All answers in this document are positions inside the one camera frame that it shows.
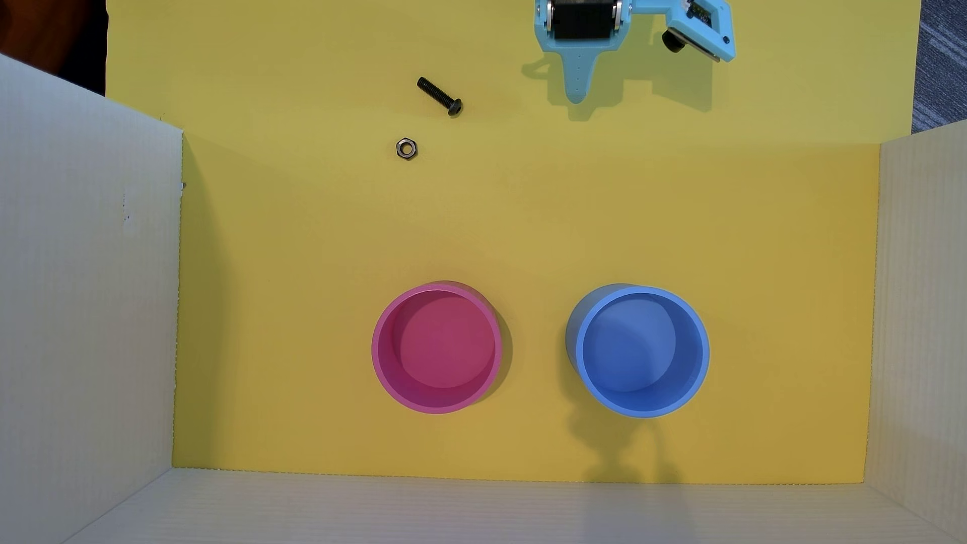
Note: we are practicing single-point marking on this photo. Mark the white corrugated cardboard enclosure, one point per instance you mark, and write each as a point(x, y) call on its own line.
point(83, 317)

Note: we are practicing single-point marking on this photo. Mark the light blue camera mount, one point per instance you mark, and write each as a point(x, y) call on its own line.
point(702, 26)

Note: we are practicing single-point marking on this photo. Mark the blue round cup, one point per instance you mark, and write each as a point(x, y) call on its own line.
point(640, 352)

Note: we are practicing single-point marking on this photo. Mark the yellow paper mat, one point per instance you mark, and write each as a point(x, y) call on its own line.
point(529, 219)

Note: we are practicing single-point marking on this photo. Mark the pink round cup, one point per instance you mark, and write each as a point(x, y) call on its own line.
point(437, 349)

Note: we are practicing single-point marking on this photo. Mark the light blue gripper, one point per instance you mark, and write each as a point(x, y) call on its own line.
point(579, 44)

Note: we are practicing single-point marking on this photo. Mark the silver hex nut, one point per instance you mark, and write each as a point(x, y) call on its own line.
point(406, 149)

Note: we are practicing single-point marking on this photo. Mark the black bolt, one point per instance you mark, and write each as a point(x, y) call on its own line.
point(440, 97)

